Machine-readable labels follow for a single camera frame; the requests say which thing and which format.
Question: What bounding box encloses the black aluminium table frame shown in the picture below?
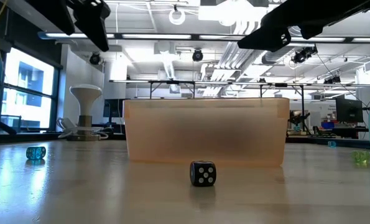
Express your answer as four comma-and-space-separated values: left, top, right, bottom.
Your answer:
0, 114, 370, 151

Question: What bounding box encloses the black ceiling spotlight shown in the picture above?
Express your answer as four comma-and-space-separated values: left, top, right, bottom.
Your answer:
89, 52, 104, 66
192, 48, 204, 62

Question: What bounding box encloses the small black die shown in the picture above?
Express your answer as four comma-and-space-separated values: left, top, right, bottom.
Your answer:
189, 160, 217, 187

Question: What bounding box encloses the black ceiling track light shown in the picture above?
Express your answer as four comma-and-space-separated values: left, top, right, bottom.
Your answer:
323, 74, 342, 85

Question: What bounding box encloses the black computer monitor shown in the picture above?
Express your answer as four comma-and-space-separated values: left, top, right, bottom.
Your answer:
103, 98, 125, 119
335, 98, 364, 124

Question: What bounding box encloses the white lamp cable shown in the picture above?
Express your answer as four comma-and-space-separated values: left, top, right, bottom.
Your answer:
56, 117, 109, 139

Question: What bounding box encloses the large glass window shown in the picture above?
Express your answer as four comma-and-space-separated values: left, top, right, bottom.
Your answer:
0, 46, 63, 131

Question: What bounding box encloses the orange translucent plastic bin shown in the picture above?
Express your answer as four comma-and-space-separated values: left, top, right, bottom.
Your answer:
123, 97, 290, 167

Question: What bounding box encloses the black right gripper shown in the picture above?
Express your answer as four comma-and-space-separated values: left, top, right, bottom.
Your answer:
237, 0, 370, 53

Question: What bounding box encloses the white coiled cable ring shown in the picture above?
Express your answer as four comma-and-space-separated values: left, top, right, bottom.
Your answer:
168, 8, 186, 26

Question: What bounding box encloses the black overhead light bar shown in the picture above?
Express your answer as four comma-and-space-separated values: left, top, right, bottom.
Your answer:
37, 30, 370, 44

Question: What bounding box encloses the black ceiling camera cluster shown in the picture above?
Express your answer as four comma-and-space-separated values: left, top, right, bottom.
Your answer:
292, 45, 318, 65

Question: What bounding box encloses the small green translucent die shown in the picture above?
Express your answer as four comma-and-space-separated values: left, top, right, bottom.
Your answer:
351, 150, 370, 165

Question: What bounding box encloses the white mushroom-shaped lamp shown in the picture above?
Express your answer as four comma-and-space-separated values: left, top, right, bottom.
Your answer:
67, 83, 103, 142

